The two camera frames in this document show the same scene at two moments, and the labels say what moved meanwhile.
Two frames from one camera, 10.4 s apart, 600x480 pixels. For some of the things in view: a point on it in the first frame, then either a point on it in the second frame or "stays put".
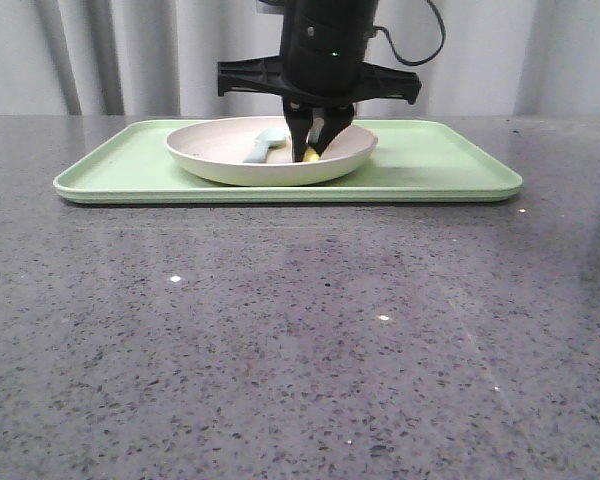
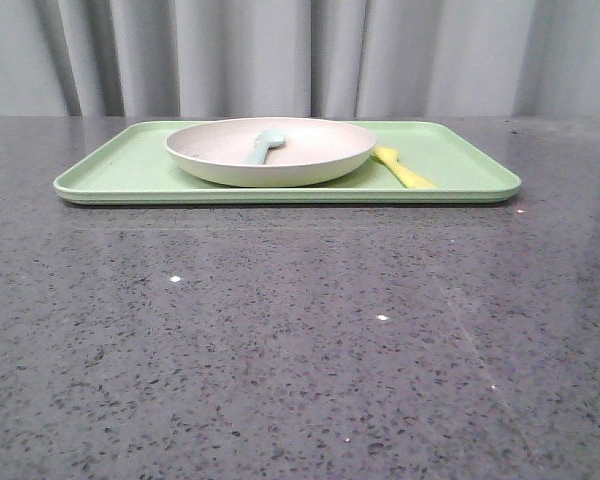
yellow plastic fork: x=310 y=155 → x=408 y=178
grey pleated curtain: x=160 y=57 stays put
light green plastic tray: x=414 y=160 stays put
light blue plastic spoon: x=266 y=139 stays put
